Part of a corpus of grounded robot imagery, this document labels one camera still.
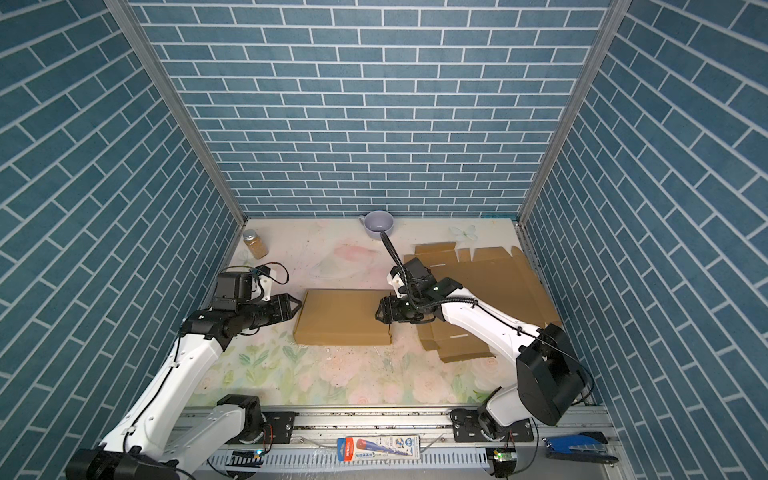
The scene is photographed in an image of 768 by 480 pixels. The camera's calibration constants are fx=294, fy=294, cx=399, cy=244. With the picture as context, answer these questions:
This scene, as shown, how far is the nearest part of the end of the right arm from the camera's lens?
1.96 ft

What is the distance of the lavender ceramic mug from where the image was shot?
1.12 m

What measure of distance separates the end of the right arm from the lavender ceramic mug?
0.40 metres
